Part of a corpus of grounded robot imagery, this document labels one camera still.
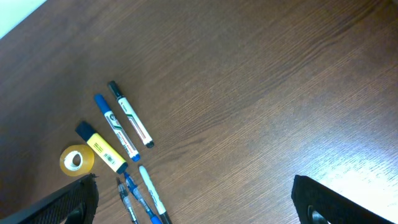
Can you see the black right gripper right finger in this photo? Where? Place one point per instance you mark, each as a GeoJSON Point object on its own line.
{"type": "Point", "coordinates": [316, 203]}

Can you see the white black permanent marker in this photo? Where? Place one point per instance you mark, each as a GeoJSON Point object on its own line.
{"type": "Point", "coordinates": [155, 196]}

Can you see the yellow tape roll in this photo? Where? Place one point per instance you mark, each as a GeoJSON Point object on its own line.
{"type": "Point", "coordinates": [77, 160]}

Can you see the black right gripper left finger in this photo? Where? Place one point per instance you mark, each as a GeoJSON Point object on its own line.
{"type": "Point", "coordinates": [74, 203]}

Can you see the black cap whiteboard marker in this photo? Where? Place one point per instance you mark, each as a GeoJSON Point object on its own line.
{"type": "Point", "coordinates": [131, 115]}

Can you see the black clear ballpoint pen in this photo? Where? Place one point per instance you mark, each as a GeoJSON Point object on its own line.
{"type": "Point", "coordinates": [126, 201]}

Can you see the blue cap whiteboard marker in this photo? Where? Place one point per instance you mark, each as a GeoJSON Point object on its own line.
{"type": "Point", "coordinates": [117, 128]}

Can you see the blue clear ballpoint pen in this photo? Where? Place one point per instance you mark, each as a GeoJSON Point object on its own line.
{"type": "Point", "coordinates": [137, 195]}

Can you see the yellow highlighter black cap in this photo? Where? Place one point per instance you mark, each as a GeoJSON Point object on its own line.
{"type": "Point", "coordinates": [108, 154]}

